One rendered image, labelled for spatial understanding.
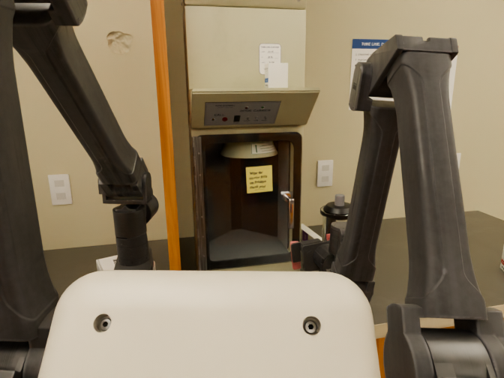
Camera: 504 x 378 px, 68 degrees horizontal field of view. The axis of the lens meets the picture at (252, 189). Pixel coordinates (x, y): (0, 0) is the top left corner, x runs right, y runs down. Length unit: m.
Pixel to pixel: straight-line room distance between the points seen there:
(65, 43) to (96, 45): 1.00
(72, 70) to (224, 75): 0.60
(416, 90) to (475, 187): 1.61
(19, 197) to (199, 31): 0.74
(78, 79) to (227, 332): 0.36
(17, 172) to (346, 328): 0.30
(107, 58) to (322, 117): 0.84
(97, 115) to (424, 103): 0.41
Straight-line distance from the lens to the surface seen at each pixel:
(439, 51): 0.52
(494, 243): 1.68
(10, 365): 0.45
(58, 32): 0.46
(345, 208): 1.09
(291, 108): 1.00
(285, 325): 0.23
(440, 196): 0.44
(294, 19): 1.09
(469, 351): 0.43
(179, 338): 0.24
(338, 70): 1.61
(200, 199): 1.05
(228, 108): 0.95
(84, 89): 0.51
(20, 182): 0.39
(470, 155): 2.01
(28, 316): 0.42
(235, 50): 1.04
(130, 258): 0.73
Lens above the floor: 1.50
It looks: 15 degrees down
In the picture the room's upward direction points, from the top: 1 degrees counter-clockwise
